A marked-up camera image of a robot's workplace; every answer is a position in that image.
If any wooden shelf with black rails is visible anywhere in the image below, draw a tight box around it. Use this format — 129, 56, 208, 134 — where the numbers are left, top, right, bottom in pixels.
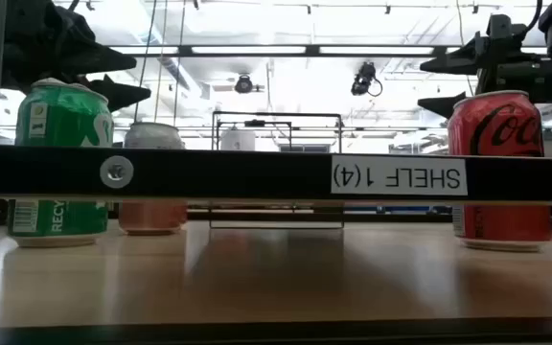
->
0, 110, 552, 330

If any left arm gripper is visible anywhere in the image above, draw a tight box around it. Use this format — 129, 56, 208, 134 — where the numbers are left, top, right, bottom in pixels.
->
2, 0, 152, 114

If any black overhead crossbeam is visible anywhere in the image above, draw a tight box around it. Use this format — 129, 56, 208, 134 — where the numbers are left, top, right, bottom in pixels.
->
105, 43, 548, 59

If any black metal table frame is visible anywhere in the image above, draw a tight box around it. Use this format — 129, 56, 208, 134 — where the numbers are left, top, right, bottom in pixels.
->
0, 315, 552, 345

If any red cola can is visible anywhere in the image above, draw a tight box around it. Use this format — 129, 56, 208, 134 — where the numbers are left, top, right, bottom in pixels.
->
447, 89, 552, 253

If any round black ceiling device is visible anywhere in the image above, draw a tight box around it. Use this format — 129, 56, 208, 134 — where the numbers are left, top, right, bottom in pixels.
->
234, 73, 266, 95

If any green soda can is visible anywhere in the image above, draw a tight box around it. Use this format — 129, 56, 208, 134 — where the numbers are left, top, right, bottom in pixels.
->
7, 77, 115, 249

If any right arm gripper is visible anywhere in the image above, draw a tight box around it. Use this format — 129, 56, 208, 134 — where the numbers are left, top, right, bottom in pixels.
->
417, 13, 552, 120

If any black overhead camera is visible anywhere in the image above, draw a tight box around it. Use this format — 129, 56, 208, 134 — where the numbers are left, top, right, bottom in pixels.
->
351, 60, 383, 98

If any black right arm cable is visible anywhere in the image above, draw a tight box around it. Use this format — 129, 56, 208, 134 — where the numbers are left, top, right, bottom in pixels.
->
517, 0, 545, 42

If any silver and peach can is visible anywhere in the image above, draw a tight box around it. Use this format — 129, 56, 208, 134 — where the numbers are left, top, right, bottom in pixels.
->
118, 121, 189, 237

